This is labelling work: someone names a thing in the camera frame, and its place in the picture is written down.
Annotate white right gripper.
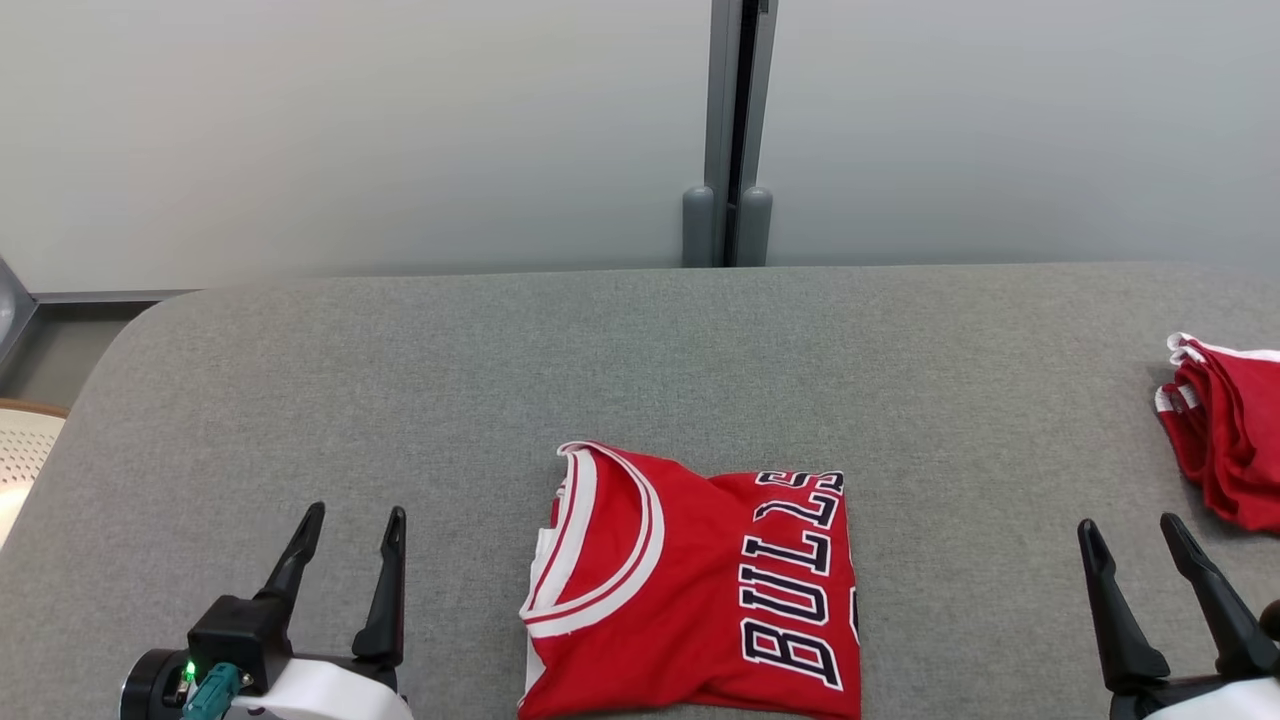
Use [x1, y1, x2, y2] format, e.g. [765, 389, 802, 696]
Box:
[1077, 512, 1280, 720]

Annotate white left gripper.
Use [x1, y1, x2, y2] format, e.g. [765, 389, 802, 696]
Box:
[230, 502, 416, 720]

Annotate red shorts with white stripes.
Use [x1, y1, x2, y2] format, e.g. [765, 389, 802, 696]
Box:
[1153, 332, 1280, 533]

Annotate red Bulls basketball jersey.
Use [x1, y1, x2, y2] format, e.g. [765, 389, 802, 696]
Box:
[517, 440, 863, 720]

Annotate beige perforated laundry basket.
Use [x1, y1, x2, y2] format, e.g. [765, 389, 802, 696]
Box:
[0, 398, 69, 549]

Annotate teal left camera connector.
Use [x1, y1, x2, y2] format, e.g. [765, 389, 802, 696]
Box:
[182, 662, 244, 720]

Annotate grey partition post with feet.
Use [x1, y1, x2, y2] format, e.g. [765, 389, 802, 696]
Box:
[682, 0, 781, 269]

